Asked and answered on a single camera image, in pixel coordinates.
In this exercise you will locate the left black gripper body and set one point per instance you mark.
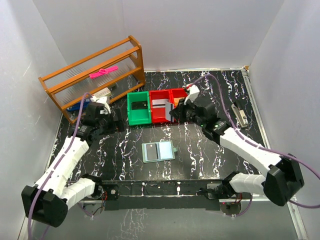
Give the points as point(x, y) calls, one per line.
point(107, 126)

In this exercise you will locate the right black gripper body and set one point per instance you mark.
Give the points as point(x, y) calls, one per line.
point(190, 113)

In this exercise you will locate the white striped credit card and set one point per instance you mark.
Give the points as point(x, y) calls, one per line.
point(168, 108)

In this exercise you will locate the silver credit card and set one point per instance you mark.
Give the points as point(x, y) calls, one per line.
point(159, 103)

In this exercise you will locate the green card holder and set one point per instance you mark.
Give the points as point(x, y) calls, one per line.
point(166, 151)

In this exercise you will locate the black credit card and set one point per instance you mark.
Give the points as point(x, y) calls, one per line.
point(151, 151)

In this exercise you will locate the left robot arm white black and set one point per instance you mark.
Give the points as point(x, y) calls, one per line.
point(50, 198)

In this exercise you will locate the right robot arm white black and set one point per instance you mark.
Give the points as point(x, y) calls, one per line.
point(280, 177)

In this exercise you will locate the orange card in bin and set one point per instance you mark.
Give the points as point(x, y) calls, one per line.
point(176, 101)

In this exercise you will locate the black card in bin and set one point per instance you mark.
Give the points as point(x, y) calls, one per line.
point(139, 105)

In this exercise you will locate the green plastic bin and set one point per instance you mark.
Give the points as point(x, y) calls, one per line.
point(138, 117)

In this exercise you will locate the right red plastic bin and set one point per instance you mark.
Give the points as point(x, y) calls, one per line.
point(177, 93)

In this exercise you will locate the red plastic bin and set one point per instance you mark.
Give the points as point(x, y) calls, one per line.
point(177, 93)
point(158, 114)

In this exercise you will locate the middle red plastic bin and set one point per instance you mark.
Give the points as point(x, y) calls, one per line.
point(158, 114)

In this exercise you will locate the white red box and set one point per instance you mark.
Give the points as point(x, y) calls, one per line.
point(105, 92)

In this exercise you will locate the blue stapler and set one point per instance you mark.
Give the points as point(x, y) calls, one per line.
point(76, 107)

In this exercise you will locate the black grey stapler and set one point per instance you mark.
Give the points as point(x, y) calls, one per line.
point(239, 112)

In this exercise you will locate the pink plastic clip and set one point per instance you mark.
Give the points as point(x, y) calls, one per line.
point(103, 71)

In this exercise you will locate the wooden shelf rack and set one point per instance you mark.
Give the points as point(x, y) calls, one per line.
point(66, 86)

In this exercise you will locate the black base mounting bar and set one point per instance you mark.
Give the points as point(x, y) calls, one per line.
point(162, 194)

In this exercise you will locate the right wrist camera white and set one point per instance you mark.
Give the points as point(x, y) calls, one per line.
point(192, 92)

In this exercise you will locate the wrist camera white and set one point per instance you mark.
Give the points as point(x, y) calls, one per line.
point(192, 92)
point(104, 102)

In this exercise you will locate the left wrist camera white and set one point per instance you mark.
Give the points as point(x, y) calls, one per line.
point(104, 102)

